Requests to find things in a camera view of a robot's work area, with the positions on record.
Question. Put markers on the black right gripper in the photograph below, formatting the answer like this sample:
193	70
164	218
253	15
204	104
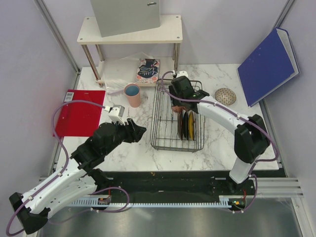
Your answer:
175	102

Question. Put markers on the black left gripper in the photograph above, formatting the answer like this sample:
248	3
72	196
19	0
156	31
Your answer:
134	132

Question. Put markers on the pink ceramic mug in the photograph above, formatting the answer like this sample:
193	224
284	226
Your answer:
178	109

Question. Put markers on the yellow patterned plate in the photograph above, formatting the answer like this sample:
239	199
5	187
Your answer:
191	129

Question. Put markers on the pink plastic tumbler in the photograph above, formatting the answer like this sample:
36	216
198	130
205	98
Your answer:
134	101

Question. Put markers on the blue plastic tumbler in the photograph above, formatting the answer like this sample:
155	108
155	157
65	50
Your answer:
132	90

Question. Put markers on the brown patterned bowl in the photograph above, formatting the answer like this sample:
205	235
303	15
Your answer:
225	96

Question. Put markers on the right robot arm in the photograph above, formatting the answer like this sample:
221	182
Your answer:
250	132

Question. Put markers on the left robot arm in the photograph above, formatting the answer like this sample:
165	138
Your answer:
79	176

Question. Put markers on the dark brown plate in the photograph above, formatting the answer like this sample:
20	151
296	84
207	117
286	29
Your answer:
181	126

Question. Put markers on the black plate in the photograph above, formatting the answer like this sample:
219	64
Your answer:
185	126

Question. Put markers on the floral cover book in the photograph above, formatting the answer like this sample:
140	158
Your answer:
147	72

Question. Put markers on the clear plastic sleeve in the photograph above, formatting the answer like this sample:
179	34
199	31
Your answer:
117	73

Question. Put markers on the red folder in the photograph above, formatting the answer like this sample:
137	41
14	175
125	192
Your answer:
80	119

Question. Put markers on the white shelf stand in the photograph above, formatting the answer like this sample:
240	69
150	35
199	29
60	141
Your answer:
170	31

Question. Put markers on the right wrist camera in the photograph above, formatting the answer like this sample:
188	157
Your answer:
180	74

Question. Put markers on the black wire dish rack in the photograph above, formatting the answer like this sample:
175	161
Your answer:
165	125

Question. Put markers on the white cable duct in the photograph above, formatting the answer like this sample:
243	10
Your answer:
160	200

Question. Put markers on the blue ring binder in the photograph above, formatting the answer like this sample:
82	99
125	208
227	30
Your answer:
271	64

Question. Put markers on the grey ring binder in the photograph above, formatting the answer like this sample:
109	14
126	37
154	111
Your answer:
116	17

